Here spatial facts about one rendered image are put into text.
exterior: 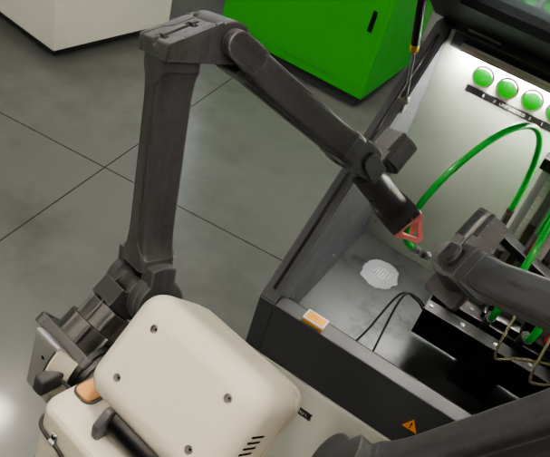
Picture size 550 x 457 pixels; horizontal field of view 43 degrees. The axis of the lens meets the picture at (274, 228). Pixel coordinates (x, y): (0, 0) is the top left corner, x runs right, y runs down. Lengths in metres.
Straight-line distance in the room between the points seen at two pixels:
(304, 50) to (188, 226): 1.65
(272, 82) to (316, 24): 3.24
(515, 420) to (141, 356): 0.42
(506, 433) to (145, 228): 0.54
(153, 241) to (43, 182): 2.25
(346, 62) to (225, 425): 3.56
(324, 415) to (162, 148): 0.87
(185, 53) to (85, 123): 2.73
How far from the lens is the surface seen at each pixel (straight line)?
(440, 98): 1.74
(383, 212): 1.32
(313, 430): 1.69
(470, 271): 1.03
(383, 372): 1.47
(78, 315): 1.04
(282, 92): 1.05
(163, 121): 0.94
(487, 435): 0.78
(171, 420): 0.83
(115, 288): 1.04
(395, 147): 1.29
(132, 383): 0.85
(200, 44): 0.93
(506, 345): 1.63
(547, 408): 0.75
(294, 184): 3.51
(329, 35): 4.24
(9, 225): 3.02
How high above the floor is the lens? 2.01
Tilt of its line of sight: 39 degrees down
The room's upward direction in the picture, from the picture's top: 17 degrees clockwise
